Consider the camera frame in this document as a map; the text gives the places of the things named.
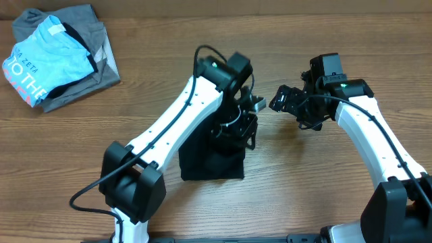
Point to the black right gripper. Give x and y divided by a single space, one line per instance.
293 95

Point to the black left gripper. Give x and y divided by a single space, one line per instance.
247 125

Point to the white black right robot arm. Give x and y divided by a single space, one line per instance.
400 207

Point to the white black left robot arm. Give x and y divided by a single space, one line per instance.
132 179

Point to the grey folded garment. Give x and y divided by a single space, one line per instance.
83 20

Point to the light blue folded t-shirt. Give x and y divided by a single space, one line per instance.
42 61

